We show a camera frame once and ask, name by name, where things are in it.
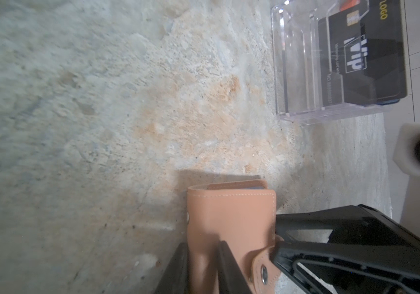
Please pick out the clear acrylic card stand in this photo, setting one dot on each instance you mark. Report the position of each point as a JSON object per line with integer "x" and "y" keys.
{"x": 297, "y": 65}

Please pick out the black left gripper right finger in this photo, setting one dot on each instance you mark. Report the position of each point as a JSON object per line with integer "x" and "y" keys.
{"x": 230, "y": 277}

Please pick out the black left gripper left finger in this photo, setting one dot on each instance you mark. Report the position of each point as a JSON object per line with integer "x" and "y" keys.
{"x": 175, "y": 278}

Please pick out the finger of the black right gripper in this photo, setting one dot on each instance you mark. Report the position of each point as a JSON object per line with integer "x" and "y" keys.
{"x": 348, "y": 250}

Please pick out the black card in stand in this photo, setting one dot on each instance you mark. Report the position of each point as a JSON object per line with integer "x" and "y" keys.
{"x": 362, "y": 54}

